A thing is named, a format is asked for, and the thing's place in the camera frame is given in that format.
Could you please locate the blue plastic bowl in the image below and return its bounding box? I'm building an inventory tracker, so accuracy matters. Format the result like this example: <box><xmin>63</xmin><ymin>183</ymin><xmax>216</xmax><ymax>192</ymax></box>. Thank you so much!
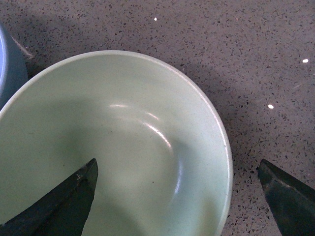
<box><xmin>0</xmin><ymin>25</ymin><xmax>28</xmax><ymax>108</ymax></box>

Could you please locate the green plastic bowl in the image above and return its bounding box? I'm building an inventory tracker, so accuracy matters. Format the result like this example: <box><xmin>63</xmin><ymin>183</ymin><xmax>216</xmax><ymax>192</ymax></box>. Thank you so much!
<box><xmin>0</xmin><ymin>51</ymin><xmax>232</xmax><ymax>236</ymax></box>

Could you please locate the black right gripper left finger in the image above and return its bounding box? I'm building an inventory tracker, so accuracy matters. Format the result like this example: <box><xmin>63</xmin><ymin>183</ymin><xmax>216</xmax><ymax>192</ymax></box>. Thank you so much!
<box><xmin>0</xmin><ymin>158</ymin><xmax>98</xmax><ymax>236</ymax></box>

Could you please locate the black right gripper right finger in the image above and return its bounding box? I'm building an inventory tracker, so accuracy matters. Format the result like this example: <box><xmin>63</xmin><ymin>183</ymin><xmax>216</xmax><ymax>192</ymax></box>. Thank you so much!
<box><xmin>258</xmin><ymin>159</ymin><xmax>315</xmax><ymax>236</ymax></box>

